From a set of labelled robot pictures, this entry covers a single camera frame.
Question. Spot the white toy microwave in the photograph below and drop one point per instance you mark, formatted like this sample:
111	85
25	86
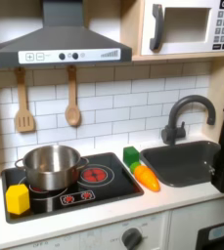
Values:
188	26

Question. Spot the wooden spoon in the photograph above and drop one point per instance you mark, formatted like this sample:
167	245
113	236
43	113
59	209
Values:
72	107

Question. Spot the steel pot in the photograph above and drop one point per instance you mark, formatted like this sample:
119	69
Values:
51	166

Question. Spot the yellow hexagonal block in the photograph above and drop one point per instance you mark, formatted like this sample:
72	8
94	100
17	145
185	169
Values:
17	199

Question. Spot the black toy stove top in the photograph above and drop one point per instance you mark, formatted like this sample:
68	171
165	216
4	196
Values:
97	185

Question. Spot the grey oven knob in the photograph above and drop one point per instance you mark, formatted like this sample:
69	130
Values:
131	238

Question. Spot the dark grey tap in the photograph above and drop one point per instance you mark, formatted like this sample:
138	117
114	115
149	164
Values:
185	120

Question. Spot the green cube block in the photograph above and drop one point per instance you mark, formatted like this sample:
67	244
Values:
131	155

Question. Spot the orange toy carrot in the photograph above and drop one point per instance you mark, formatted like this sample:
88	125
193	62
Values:
146	177

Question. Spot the dark grey sink basin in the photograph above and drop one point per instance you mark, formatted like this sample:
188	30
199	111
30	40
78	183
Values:
182	162

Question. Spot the grey range hood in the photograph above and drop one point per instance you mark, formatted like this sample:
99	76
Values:
61	42

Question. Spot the wooden slotted spatula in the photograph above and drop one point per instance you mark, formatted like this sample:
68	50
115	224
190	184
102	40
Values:
23	114

